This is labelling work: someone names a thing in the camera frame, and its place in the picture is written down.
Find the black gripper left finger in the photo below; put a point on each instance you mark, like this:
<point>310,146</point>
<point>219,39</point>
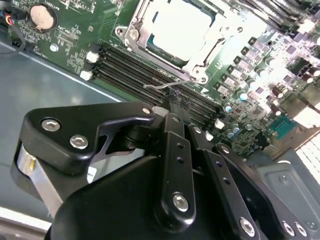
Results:
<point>175,160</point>

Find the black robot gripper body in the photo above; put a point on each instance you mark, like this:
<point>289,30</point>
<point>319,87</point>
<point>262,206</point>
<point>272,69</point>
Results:
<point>112,205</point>

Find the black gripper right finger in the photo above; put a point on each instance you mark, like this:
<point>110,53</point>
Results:
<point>232,195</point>

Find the thin metal locking lever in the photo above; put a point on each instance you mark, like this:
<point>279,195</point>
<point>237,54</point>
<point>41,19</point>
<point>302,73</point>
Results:
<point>156,87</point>

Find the metal CPU socket cover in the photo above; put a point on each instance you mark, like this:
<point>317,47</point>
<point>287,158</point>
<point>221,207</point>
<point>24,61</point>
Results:
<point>222,37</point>

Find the silver square CPU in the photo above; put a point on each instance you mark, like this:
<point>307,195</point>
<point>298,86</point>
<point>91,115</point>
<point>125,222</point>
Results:
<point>180,27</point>

